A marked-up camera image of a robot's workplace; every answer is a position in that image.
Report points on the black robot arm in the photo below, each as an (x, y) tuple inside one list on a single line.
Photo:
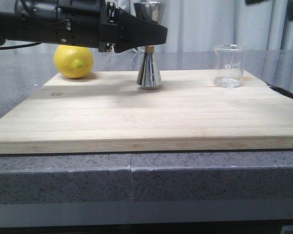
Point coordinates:
[(86, 23)]

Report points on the yellow lemon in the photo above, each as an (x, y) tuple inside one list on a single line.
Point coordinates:
[(73, 61)]

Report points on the steel double jigger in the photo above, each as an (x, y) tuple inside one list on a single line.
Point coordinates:
[(149, 77)]

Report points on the clear glass beaker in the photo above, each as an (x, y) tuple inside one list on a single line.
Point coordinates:
[(229, 65)]

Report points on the grey curtain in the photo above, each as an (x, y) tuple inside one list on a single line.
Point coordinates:
[(198, 25)]

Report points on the light wooden cutting board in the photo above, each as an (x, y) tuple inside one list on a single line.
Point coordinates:
[(107, 112)]

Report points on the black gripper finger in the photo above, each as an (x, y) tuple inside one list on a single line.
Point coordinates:
[(139, 30)]

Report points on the black cutting board handle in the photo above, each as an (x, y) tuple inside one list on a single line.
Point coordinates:
[(280, 90)]

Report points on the label sticker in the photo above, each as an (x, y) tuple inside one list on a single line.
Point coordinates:
[(287, 230)]

